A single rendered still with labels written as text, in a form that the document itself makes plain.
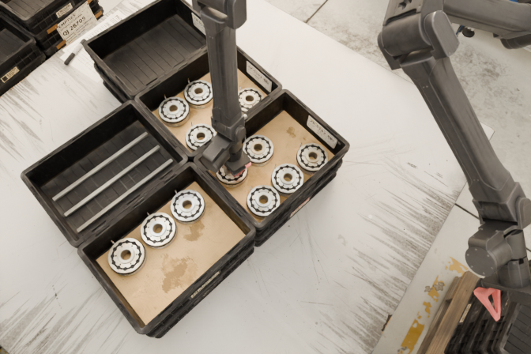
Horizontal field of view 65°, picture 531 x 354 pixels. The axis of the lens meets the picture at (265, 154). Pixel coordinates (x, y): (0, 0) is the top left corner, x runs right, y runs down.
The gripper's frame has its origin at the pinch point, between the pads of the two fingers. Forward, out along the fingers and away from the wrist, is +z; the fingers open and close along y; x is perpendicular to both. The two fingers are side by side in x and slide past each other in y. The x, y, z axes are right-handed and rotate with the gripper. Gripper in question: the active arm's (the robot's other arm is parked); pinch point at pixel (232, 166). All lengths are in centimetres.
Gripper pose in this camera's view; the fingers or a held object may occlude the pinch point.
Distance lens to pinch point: 132.7
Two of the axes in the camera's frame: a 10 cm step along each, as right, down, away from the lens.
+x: 7.8, -5.4, 3.1
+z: -0.5, 4.5, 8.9
